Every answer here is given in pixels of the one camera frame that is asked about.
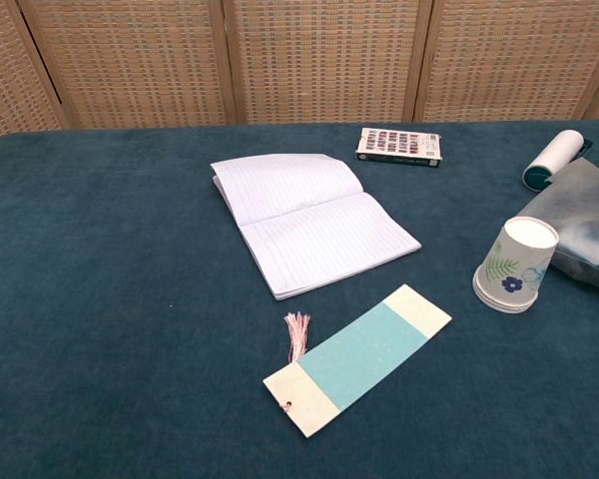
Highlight teal cream bookmark pink tassel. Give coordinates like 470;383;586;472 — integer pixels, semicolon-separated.
262;283;453;439

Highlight white paper sheet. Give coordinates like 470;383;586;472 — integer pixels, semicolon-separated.
210;153;423;301

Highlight small box with colourful print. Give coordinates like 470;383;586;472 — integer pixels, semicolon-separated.
354;127;443;169

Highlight woven wooden folding screen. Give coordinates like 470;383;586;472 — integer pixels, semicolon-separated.
0;0;599;147

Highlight teal felt table cloth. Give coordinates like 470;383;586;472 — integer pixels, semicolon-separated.
0;118;599;479

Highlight stacked floral paper cups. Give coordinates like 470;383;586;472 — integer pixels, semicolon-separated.
472;216;560;314

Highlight translucent bag with dark contents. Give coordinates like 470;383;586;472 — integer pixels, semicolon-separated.
518;157;599;296

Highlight white lint roller teal handle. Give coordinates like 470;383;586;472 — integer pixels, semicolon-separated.
522;129;594;192

